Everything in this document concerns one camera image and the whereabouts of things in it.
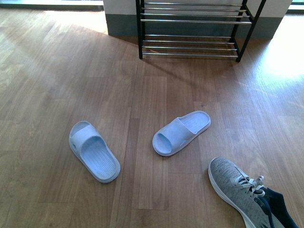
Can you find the light blue slide slipper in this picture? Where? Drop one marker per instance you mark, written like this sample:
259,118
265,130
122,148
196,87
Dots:
176,135
91,149

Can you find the grey knit sneaker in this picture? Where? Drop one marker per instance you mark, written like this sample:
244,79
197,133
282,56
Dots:
260,207

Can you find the black metal shoe rack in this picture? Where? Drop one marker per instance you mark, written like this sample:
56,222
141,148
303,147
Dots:
195,28

